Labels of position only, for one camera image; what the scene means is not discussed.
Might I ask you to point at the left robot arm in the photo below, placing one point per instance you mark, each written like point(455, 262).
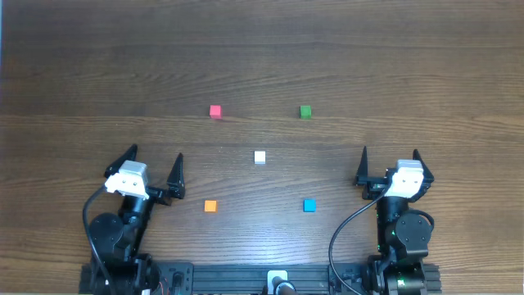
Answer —
point(106, 237)

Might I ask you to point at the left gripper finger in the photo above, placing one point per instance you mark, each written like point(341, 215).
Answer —
point(123, 157)
point(177, 180)

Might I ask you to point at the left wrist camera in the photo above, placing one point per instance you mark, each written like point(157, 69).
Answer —
point(130, 180)

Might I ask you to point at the orange cube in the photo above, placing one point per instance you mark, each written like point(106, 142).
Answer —
point(210, 206)

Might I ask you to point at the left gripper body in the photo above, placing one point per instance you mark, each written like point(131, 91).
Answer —
point(161, 196)

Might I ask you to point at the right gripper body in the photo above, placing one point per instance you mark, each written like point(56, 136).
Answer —
point(370, 188)

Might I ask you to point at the blue cube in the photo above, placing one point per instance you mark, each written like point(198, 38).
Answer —
point(309, 205)

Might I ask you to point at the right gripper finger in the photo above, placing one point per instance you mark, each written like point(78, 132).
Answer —
point(362, 172)
point(427, 174)

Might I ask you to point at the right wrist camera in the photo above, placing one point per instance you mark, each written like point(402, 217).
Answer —
point(406, 178)

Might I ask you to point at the green cube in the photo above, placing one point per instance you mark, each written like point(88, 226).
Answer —
point(305, 112)

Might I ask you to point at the pink cube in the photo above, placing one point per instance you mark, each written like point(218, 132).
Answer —
point(215, 112)

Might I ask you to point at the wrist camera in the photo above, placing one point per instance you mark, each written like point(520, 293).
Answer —
point(130, 180)
point(406, 178)

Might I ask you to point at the mounting rail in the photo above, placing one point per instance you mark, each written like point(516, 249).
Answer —
point(245, 278)

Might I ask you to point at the white cube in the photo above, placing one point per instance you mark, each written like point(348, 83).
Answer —
point(260, 157)

